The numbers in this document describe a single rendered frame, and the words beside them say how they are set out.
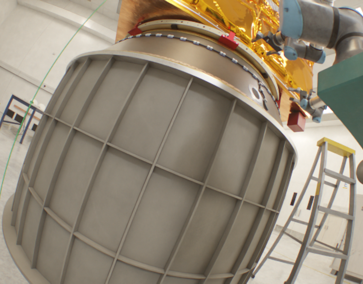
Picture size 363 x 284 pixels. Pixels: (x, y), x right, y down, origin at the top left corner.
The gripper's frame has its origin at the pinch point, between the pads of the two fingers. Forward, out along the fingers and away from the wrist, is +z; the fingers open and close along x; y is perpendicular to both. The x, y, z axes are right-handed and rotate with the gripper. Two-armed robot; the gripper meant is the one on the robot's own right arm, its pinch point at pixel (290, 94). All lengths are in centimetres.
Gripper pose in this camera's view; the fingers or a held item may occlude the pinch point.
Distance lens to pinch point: 155.8
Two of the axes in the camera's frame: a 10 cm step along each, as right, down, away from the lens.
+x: 5.4, 3.8, 7.5
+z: -6.8, -3.4, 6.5
